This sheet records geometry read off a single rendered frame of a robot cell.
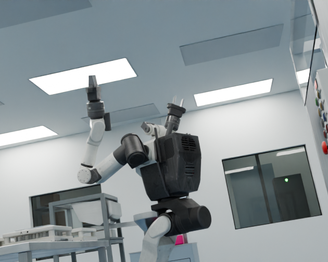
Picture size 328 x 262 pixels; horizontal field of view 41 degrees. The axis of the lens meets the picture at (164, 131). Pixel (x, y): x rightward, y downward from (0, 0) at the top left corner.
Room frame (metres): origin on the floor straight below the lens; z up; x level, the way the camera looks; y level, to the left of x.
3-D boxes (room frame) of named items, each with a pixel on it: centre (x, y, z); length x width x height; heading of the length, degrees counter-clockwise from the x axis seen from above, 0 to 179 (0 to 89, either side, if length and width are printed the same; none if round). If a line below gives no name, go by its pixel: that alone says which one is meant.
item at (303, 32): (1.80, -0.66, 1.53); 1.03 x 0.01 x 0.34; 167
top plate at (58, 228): (2.13, 0.67, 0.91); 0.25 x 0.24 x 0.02; 174
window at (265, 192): (7.05, -1.53, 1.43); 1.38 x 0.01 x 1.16; 83
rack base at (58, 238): (2.13, 0.67, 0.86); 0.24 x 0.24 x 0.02; 84
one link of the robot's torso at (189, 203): (2.26, -0.02, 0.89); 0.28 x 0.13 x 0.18; 52
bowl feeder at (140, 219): (4.75, 0.23, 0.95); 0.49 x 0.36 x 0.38; 83
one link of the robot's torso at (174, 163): (2.27, 0.00, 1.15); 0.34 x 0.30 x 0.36; 142
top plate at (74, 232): (2.52, 0.62, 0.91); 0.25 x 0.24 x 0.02; 173
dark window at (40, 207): (7.47, 1.82, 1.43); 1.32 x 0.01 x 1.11; 83
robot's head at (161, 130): (2.32, 0.05, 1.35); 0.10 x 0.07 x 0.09; 142
